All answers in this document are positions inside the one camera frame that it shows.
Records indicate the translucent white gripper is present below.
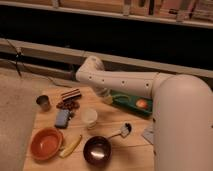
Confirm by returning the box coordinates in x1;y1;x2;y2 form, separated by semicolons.
93;87;113;105

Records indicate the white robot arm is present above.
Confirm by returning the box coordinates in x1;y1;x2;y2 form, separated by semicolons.
76;56;213;171

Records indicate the white plastic cup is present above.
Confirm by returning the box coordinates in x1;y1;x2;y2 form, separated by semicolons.
81;108;98;129

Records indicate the small metal cup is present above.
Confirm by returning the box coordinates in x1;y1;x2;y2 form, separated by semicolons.
36;95;51;112

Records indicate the green plastic tray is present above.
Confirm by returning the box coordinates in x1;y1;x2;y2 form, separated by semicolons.
110;91;153;117

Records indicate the dish brush with black head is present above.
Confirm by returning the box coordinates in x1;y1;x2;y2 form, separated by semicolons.
108;123;132;139

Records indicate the striped chocolate wafer bar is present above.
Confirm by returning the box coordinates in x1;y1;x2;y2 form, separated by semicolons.
61;89;81;101

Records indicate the brown grape bunch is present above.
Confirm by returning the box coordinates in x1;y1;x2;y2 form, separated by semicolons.
56;100;80;111

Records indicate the blue sponge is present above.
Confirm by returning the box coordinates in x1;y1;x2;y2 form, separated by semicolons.
55;110;70;129

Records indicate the dark purple bowl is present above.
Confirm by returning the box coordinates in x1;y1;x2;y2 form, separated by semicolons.
83;136;112;167

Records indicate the blue cloth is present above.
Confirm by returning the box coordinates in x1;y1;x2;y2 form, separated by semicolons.
142;125;154;144

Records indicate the yellow banana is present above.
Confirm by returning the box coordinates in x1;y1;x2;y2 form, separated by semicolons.
59;135;82;158

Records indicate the orange bowl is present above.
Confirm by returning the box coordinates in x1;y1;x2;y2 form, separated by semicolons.
30;127;63;161

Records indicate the wooden shelf with items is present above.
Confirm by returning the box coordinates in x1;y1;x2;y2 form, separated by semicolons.
0;0;213;29

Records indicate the black cable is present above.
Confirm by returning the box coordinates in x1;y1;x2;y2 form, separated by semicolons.
0;33;73;88

